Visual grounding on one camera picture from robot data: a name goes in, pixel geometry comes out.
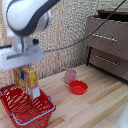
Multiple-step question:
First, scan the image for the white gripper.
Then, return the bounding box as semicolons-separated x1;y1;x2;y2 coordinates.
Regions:
0;42;45;72

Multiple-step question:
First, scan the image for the colourful snack box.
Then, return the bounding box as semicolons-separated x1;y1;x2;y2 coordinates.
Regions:
13;65;42;100

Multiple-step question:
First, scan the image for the red plastic shopping basket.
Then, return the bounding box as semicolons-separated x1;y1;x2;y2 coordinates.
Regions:
0;83;57;128

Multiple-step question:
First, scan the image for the pink plastic cup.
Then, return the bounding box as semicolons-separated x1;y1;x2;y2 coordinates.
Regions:
64;68;78;85

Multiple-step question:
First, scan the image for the red plastic bowl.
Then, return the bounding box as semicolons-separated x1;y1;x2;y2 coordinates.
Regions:
69;80;89;96

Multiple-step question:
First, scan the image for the brown drawer cabinet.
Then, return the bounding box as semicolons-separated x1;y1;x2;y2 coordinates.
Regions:
83;9;128;83

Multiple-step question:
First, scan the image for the black cable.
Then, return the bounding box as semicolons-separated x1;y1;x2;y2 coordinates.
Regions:
43;0;128;54

